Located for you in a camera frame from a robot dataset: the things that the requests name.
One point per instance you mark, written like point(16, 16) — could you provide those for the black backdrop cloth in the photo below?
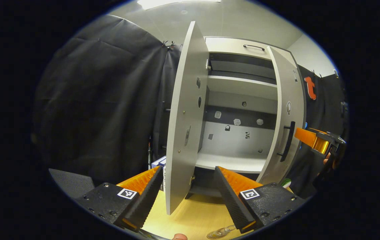
point(103, 100)

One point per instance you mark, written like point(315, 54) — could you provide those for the watermelon slice toy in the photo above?
point(286, 183)

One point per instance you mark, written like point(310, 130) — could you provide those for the white grey cabinet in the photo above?
point(236, 143)

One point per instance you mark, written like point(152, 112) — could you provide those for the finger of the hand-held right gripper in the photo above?
point(306, 136)

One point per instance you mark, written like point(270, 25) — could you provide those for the clear glass bottle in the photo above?
point(220, 232)

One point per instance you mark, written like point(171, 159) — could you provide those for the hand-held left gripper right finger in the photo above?
point(235, 203)

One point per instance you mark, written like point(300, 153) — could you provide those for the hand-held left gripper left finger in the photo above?
point(140, 203)

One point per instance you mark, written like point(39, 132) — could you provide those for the metal door hinge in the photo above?
point(208, 64)

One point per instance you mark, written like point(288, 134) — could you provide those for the blue white book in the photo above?
point(158, 162)

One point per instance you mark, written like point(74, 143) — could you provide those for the white cabinet door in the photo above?
point(186, 100)
point(285, 86)

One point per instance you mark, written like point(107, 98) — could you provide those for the white cabinet shelf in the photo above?
point(240, 85)

